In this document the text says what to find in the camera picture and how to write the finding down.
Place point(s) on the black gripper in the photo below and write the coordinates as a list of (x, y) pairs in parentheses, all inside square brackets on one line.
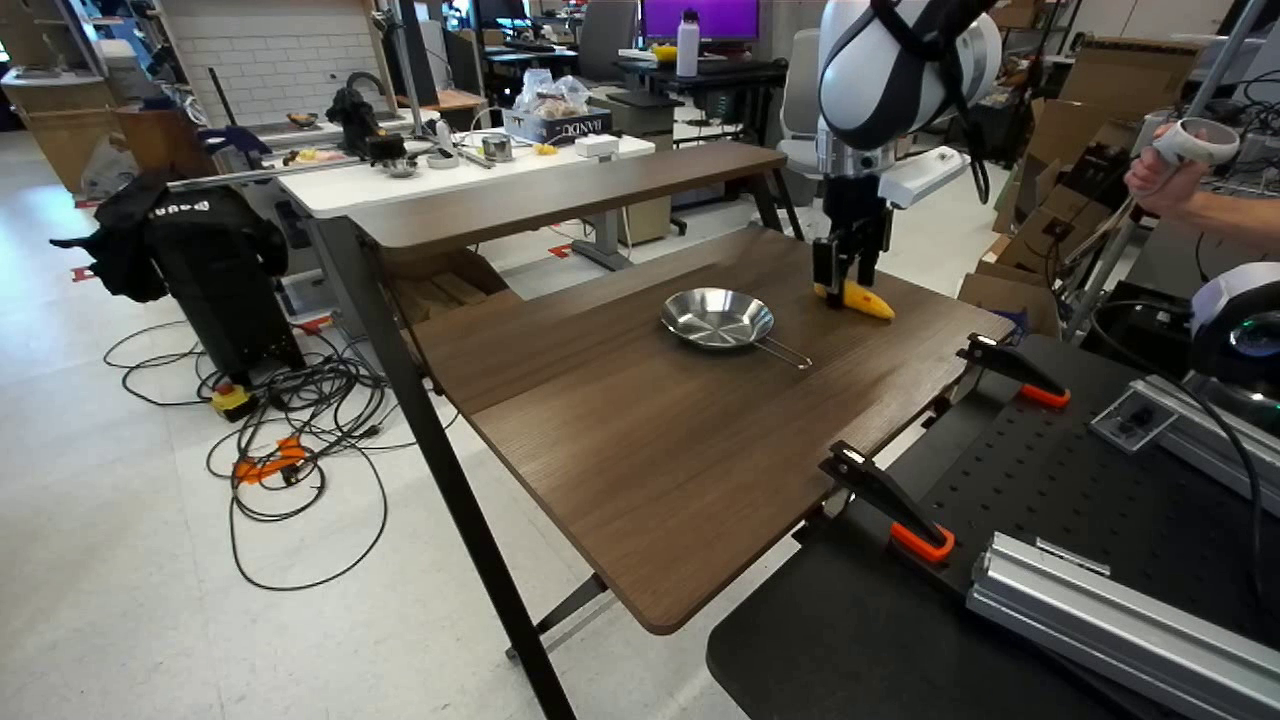
[(855, 208)]

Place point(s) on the yellow squishy carrot toy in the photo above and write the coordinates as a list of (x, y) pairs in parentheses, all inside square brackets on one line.
[(873, 307)]

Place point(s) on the white handheld controller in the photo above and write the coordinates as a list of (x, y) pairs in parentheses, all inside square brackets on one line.
[(1200, 136)]

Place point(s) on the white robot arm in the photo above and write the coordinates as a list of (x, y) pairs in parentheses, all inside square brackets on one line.
[(873, 64)]

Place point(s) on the person's bare forearm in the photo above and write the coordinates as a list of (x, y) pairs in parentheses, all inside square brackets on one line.
[(1243, 218)]

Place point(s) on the person's hand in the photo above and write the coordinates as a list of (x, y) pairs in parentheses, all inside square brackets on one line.
[(1161, 184)]

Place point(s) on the black orange bar clamp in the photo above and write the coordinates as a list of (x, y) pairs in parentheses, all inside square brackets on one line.
[(1011, 364), (883, 504)]

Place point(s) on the stacked brown cardboard boxes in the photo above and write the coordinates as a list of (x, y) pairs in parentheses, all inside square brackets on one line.
[(1064, 134)]

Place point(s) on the white bottle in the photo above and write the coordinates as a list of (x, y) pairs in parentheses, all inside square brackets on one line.
[(690, 45)]

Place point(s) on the purple lit monitor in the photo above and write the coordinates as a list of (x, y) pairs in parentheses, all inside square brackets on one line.
[(701, 18)]

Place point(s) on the black perforated mounting board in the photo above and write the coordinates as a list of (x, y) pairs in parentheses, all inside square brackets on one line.
[(855, 641)]

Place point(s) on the white round device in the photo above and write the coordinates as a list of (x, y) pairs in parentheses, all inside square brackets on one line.
[(1234, 315)]

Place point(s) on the grey metal stand pole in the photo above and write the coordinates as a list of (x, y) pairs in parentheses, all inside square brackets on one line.
[(1205, 75)]

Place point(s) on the black metal table leg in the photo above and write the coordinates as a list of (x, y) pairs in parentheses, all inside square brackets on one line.
[(440, 466)]

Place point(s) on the long silver aluminium extrusion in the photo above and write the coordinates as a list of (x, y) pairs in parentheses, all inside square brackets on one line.
[(1132, 625)]

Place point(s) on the black bag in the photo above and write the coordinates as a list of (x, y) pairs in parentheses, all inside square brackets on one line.
[(200, 267)]

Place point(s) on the open cardboard box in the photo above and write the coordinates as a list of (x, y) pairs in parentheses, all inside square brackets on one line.
[(95, 140)]

